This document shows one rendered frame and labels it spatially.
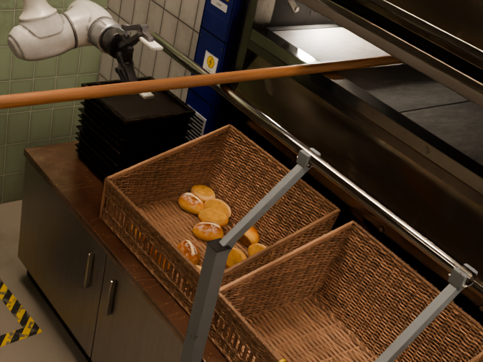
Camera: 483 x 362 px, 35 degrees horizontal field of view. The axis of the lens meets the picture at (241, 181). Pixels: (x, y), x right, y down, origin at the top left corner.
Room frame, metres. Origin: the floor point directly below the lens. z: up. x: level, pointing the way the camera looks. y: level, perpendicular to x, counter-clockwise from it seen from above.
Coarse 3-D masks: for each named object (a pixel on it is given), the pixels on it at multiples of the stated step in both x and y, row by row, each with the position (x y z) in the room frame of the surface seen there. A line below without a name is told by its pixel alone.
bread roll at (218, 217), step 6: (204, 210) 2.09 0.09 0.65; (210, 210) 2.09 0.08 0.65; (216, 210) 2.10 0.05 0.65; (198, 216) 2.07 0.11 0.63; (204, 216) 2.06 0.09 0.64; (210, 216) 2.07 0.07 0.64; (216, 216) 2.08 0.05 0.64; (222, 216) 2.08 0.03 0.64; (216, 222) 2.06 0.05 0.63; (222, 222) 2.06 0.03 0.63
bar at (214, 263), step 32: (192, 64) 1.98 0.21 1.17; (224, 96) 1.86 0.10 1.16; (320, 160) 1.60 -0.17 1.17; (352, 192) 1.50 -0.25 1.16; (224, 256) 1.47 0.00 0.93; (448, 256) 1.32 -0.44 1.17; (448, 288) 1.27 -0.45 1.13; (192, 320) 1.47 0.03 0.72; (416, 320) 1.23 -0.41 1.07; (192, 352) 1.45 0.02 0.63; (384, 352) 1.18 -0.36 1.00
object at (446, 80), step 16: (304, 0) 2.04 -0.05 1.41; (336, 0) 2.19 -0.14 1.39; (336, 16) 1.95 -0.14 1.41; (352, 32) 1.90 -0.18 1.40; (368, 32) 1.87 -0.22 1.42; (384, 48) 1.82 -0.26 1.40; (416, 64) 1.74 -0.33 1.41; (448, 64) 1.85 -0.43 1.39; (448, 80) 1.67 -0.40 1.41; (480, 80) 1.79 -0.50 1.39; (464, 96) 1.63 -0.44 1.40; (480, 96) 1.61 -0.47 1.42
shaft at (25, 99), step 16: (304, 64) 2.10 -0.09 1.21; (320, 64) 2.13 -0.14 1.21; (336, 64) 2.17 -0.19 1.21; (352, 64) 2.22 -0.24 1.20; (368, 64) 2.27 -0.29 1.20; (384, 64) 2.32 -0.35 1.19; (144, 80) 1.72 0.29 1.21; (160, 80) 1.75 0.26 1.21; (176, 80) 1.78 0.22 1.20; (192, 80) 1.81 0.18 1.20; (208, 80) 1.84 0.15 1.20; (224, 80) 1.88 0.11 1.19; (240, 80) 1.92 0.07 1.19; (0, 96) 1.46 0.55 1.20; (16, 96) 1.48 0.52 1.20; (32, 96) 1.51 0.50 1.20; (48, 96) 1.53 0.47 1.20; (64, 96) 1.56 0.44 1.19; (80, 96) 1.58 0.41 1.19; (96, 96) 1.61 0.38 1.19
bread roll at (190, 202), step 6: (180, 198) 2.16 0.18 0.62; (186, 198) 2.15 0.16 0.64; (192, 198) 2.15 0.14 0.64; (198, 198) 2.16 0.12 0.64; (180, 204) 2.15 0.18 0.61; (186, 204) 2.14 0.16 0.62; (192, 204) 2.13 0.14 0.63; (198, 204) 2.14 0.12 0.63; (186, 210) 2.14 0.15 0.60; (192, 210) 2.13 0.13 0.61; (198, 210) 2.13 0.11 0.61
